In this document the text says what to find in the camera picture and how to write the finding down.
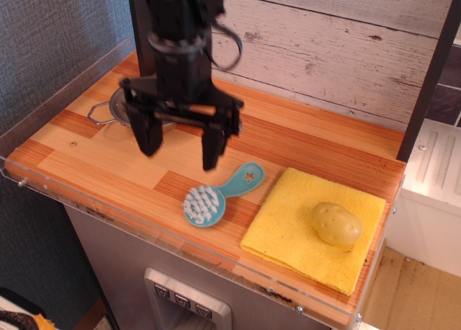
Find silver toy fridge cabinet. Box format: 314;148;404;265
66;206;326;329

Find grey dispenser button panel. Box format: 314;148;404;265
144;267;233;329

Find black cable loop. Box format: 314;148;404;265
207;18;243;71

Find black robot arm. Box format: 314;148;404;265
120;0;243;171

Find white toy sink unit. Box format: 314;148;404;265
385;120;460;276

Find dark vertical post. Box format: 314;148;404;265
129;0;156;76
397;0;460;162

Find clear acrylic guard rail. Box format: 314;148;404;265
1;40;404;329

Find blue brush white bristles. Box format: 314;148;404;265
183;162;265;228

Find black orange object corner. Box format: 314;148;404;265
1;287;56;329

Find yellow cloth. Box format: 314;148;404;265
240;168;386;296

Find steel bowl with handles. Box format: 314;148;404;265
87;87;177;133

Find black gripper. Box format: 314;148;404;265
120;32;243;171

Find yellow toy potato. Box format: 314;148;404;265
310;202;363;246

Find dark right vertical post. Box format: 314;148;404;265
397;0;460;162

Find dark left vertical post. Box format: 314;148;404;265
129;0;156;76

